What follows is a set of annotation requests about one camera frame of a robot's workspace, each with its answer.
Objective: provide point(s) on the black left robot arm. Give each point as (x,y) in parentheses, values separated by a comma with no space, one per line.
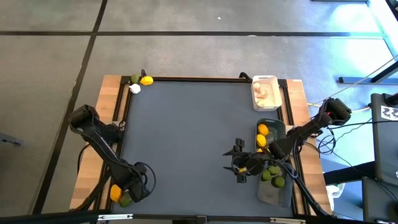
(102,143)

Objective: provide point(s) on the black corner clamp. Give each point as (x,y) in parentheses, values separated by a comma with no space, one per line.
(245,76)
(143,73)

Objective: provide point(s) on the large white garlic bulb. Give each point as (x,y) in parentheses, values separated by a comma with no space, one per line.
(134,88)

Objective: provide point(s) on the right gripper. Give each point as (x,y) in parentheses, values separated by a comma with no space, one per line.
(250,164)

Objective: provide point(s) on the black equipment case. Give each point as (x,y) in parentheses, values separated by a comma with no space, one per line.
(385,140)

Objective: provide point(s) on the yellow lemon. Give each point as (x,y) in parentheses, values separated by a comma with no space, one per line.
(115,193)
(146,80)
(263,129)
(261,140)

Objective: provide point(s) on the clear tray with fruit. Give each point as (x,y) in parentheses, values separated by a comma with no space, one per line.
(273,196)

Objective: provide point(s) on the green lime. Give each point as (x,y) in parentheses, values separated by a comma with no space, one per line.
(135,78)
(265,175)
(274,170)
(124,199)
(277,181)

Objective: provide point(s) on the silver metal bracket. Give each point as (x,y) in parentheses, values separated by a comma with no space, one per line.
(287,221)
(115,216)

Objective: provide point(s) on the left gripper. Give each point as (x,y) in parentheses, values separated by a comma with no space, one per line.
(138,189)

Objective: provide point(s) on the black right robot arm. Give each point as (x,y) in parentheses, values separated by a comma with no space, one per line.
(304,130)

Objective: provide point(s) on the dark equipment box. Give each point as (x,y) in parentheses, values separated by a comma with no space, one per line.
(379,199)

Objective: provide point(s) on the black aluminium table frame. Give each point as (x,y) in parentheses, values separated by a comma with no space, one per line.
(199,79)

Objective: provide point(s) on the white plastic basket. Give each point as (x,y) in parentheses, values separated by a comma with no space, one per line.
(275,90)

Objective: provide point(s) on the white plastic container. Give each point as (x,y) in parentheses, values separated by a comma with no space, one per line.
(335,193)

